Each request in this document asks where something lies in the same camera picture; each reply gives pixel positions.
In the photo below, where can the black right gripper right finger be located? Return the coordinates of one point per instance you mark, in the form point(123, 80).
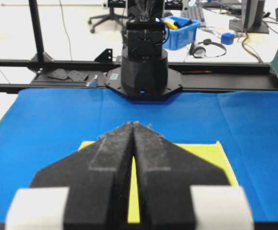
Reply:
point(181, 191)

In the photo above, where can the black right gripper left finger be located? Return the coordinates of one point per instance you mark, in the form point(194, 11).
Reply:
point(86, 190)

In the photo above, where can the yellow-green towel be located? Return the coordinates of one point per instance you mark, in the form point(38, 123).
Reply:
point(213, 153)

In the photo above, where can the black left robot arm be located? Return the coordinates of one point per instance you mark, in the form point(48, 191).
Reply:
point(144, 72)

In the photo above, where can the blue table cloth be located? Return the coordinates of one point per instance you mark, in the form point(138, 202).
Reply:
point(45, 125)

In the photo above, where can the black headphones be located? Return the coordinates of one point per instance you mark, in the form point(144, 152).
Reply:
point(207, 49)

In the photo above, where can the blue plastic bin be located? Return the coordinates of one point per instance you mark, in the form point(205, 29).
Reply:
point(182, 32)

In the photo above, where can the small blue box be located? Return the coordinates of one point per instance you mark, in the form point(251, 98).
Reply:
point(227, 38)

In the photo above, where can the computer monitor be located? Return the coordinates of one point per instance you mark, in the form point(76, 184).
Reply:
point(251, 18)

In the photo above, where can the black office chair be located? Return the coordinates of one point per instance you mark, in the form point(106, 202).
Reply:
point(95, 21)

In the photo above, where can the black metal frame rail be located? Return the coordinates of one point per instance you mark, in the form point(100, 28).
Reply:
point(182, 77)

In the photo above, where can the black vertical frame post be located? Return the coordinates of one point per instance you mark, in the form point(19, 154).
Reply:
point(37, 30)

